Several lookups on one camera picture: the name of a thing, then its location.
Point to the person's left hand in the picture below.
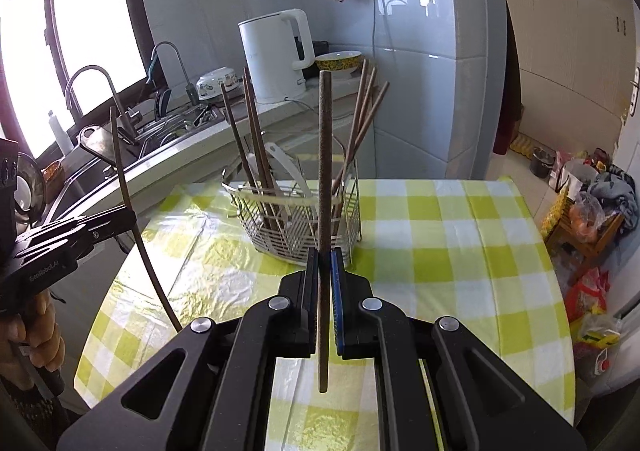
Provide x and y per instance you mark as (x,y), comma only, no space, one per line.
(30,336)

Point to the yellow printed plastic bag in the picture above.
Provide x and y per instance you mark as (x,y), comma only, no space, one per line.
(597,336)

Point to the slim gooseneck faucet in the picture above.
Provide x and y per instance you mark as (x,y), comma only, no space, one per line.
(181,66)

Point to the black bucket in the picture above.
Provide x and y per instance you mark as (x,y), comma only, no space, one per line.
(542,163)

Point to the yellow checked tablecloth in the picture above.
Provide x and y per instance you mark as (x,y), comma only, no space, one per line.
(450,256)

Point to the white printed bowl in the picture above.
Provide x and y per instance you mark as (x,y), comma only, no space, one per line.
(215,83)

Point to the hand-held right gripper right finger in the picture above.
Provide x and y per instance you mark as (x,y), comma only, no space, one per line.
(337,301)

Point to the black appliance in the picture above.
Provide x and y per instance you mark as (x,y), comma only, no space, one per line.
(7,191)

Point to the grey clothing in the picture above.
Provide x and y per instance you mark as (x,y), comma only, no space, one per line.
(612,191)

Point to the thick chrome faucet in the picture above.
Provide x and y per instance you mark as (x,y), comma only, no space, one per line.
(117,96)

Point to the metal pot lid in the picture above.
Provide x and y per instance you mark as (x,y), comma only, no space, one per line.
(27,186)

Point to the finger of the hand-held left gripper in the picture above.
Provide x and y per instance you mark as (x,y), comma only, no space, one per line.
(87,241)
(117,220)

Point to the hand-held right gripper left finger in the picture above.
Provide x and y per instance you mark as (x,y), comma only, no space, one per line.
(307,291)

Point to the yellow patterned bowl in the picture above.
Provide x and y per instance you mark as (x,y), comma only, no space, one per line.
(340,63)

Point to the white shopping bag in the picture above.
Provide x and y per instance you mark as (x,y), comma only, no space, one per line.
(575,176)

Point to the cream wardrobe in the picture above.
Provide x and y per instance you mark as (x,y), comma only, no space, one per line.
(565,31)

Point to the white bottle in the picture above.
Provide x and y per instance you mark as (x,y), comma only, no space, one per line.
(61,136)

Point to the person's left forearm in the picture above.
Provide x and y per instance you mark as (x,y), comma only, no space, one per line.
(25,413)

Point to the orange bowl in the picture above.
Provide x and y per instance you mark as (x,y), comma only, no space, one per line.
(50,173)

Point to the yellow mesh bag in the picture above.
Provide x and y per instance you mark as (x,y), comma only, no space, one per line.
(552,216)

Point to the white electric kettle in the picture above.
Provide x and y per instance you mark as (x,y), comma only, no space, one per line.
(270,56)

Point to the black knife holder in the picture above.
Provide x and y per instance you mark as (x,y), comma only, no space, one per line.
(161,103)

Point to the red plastic bag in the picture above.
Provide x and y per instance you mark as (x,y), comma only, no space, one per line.
(592,291)

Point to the clear bag of oranges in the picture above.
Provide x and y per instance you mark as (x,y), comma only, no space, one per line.
(585,221)

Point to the wooden stool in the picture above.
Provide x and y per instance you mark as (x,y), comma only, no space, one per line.
(607,236)

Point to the stainless steel sink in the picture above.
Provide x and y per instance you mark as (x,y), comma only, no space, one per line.
(165,136)

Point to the dark framed window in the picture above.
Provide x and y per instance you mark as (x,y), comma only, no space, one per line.
(85,21)

